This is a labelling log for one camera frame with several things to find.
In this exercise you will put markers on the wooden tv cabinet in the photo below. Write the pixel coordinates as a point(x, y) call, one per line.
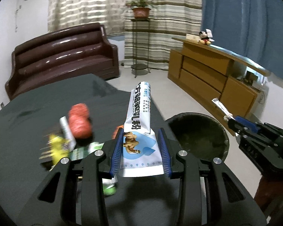
point(206, 72)

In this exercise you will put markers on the yellow crumpled wrapper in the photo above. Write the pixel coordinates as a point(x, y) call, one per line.
point(56, 148)

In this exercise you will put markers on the potted plant terracotta pot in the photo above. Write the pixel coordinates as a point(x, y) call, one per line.
point(141, 8)

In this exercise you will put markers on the dark brown leather sofa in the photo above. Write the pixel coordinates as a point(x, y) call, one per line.
point(63, 54)

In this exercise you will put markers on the green yellow spray can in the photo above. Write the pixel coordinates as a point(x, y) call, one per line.
point(109, 186)

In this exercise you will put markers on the blue curtain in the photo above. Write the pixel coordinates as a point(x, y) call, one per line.
point(250, 28)

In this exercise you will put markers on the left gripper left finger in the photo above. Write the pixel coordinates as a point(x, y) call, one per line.
point(54, 201)

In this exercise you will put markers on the mickey mouse plush toy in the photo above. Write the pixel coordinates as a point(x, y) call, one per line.
point(205, 37)

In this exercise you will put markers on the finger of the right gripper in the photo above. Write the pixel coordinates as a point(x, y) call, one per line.
point(237, 128)
point(246, 123)

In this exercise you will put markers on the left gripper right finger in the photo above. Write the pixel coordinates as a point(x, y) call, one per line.
point(209, 185)

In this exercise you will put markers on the small white paper stick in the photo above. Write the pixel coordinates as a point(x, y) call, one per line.
point(227, 115)

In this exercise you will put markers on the dark grey table cloth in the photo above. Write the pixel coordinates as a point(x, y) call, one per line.
point(26, 120)

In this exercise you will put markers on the black metal plant stand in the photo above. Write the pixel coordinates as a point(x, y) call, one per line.
point(140, 52)

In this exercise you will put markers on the striped beige curtain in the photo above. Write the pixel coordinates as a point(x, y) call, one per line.
point(168, 18)

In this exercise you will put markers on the small box on cabinet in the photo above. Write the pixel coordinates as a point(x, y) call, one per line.
point(193, 38)

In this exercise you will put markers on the white green wrapper tube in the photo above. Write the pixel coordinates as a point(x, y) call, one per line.
point(67, 133)

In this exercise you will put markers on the white milk powder sachet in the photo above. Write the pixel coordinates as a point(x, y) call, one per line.
point(141, 154)

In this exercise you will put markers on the black round trash bin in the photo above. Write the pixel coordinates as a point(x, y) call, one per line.
point(200, 134)

